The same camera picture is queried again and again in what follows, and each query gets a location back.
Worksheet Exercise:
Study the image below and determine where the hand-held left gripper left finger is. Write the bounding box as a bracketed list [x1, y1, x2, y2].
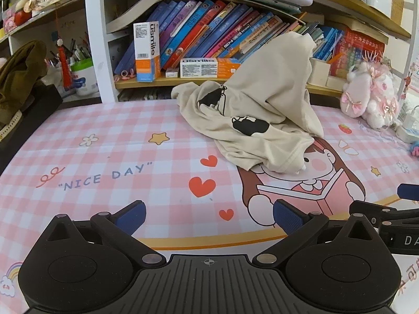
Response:
[42, 200, 166, 267]

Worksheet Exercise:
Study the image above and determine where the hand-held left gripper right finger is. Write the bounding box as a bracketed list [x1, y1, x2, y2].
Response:
[253, 199, 382, 266]

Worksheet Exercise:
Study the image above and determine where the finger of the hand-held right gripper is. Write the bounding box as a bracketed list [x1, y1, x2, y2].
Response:
[349, 199, 419, 228]
[397, 183, 419, 201]

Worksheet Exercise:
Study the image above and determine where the cream t-shirt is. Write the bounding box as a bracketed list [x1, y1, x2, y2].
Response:
[171, 32, 324, 174]

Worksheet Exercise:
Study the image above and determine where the pink checked cartoon desk mat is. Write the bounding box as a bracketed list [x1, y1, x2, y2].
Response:
[0, 100, 419, 301]

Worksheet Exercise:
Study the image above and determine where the pink plush rabbit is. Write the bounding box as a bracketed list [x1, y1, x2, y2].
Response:
[340, 55, 401, 130]

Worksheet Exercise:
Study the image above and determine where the low cream box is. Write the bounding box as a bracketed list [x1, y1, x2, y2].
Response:
[326, 76, 348, 89]

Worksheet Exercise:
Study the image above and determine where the black box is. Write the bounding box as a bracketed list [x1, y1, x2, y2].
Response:
[0, 83, 64, 171]

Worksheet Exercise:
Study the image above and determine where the beige pen holder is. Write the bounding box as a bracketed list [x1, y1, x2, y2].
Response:
[308, 57, 331, 87]

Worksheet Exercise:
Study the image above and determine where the long white and orange box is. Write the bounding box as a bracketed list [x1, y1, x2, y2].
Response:
[179, 57, 243, 79]

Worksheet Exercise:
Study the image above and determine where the tall white and orange box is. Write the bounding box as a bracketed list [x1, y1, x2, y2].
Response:
[133, 21, 162, 82]

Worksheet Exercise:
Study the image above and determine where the thick lying book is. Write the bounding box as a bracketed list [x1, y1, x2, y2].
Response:
[330, 16, 390, 44]

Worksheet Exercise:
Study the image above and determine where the red tassel charm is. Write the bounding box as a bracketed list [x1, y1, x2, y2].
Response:
[54, 2, 73, 92]

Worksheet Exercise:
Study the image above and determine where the bundle of pens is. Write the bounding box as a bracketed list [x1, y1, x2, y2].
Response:
[49, 33, 92, 69]

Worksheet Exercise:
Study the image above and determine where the white and wooden bookshelf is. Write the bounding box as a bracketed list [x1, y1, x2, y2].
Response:
[84, 0, 413, 103]

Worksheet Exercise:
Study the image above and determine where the olive green bag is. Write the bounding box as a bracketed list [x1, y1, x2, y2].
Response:
[0, 40, 48, 138]

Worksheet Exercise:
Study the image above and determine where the row of colourful books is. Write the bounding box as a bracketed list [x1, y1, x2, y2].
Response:
[113, 0, 387, 79]

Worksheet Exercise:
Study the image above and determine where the thick leaning paperback book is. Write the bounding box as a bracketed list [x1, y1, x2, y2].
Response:
[105, 0, 164, 34]

